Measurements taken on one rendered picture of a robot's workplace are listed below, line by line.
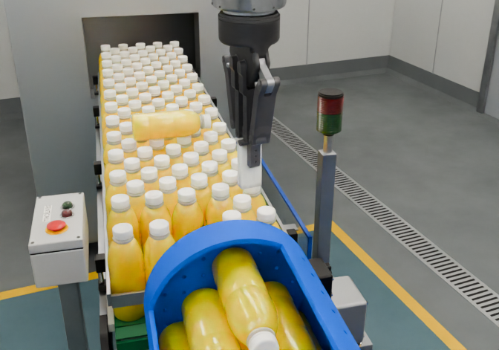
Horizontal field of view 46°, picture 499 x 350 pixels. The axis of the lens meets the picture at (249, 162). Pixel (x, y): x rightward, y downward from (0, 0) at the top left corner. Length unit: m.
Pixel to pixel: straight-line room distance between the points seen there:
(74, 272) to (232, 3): 0.71
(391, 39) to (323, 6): 0.89
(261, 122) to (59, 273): 0.63
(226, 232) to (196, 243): 0.05
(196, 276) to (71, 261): 0.32
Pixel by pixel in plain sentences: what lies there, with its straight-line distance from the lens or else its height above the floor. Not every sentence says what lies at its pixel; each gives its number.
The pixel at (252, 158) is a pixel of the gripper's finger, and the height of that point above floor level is 1.39.
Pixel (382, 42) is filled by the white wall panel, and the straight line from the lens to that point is 6.25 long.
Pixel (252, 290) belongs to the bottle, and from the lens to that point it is 0.85.
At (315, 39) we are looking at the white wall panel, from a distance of 5.83.
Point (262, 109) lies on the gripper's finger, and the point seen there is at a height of 1.47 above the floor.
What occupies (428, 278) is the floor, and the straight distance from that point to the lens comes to 3.04.
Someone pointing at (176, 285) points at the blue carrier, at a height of 1.13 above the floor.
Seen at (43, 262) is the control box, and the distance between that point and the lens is 1.21.
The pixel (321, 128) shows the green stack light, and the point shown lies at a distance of 1.47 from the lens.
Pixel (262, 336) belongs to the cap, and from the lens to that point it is 0.81.
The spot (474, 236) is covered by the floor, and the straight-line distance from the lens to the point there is 3.44.
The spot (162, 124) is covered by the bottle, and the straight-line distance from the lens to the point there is 1.55.
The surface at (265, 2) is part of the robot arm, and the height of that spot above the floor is 1.59.
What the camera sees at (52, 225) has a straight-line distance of 1.22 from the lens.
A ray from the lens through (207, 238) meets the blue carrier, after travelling 0.90.
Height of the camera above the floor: 1.71
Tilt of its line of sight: 25 degrees down
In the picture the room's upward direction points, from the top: straight up
